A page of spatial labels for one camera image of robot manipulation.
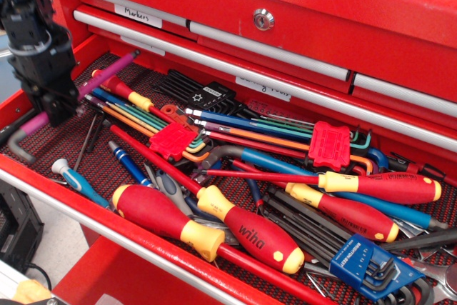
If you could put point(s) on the small red yellow screwdriver back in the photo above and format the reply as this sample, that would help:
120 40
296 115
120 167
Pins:
116 86

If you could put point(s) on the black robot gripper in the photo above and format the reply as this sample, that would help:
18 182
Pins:
43 58

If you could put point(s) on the red tool chest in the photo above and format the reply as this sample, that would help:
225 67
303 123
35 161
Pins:
386 45

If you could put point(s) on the red holder rainbow hex keys left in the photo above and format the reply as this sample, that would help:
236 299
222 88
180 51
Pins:
172 141

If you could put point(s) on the red holder rainbow hex keys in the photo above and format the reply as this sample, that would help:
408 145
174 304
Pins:
325 145
172 141

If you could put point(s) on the red yellow screwdriver right lower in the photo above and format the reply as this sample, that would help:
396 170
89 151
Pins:
358 217

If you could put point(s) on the white Markers label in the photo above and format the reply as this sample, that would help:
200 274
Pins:
137 15

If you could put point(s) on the white handwritten drawer label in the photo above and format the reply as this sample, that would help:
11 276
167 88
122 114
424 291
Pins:
263 89

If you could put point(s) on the blue metal pen screwdriver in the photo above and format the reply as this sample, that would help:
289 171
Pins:
128 163

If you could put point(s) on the black red tool right edge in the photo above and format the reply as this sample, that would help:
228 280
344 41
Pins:
400 163

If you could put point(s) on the silver chest lock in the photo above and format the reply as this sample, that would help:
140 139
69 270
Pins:
263 19

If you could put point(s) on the large blue sleeve Allen key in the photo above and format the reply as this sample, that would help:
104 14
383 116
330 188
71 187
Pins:
400 211

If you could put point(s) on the violet Allen key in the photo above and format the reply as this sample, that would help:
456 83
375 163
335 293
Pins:
40 120

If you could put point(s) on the silver combination wrench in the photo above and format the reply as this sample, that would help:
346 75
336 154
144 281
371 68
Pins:
445 276

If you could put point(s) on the thin black Allen key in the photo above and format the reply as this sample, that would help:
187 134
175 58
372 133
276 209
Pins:
86 140

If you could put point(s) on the grey blue handled pliers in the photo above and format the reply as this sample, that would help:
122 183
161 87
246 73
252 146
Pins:
172 190

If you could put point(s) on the blue white precision screwdriver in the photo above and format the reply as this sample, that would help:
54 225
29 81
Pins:
78 182

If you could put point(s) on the black box on floor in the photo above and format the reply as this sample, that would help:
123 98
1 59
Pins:
21 228

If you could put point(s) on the large red yellow Wiha screwdriver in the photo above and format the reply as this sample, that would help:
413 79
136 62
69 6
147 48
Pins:
262 238

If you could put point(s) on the red holder rainbow hex keys right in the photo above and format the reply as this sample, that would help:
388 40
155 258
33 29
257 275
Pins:
325 145

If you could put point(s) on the big red yellow screwdriver front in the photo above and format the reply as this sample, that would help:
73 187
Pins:
155 212

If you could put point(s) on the open red drawer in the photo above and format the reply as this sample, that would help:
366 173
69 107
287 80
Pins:
423 130

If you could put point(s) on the red yellow screwdriver right upper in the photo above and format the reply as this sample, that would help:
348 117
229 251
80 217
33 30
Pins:
396 187

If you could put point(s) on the black red drawer liner mat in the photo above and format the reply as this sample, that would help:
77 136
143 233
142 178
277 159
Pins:
104 173

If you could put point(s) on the black torx key set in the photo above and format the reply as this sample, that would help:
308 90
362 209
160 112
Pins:
213 97

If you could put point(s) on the blue holder black hex keys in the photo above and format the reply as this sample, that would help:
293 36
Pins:
358 262

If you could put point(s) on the black pen tool left edge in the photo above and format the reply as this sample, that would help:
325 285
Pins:
8 130

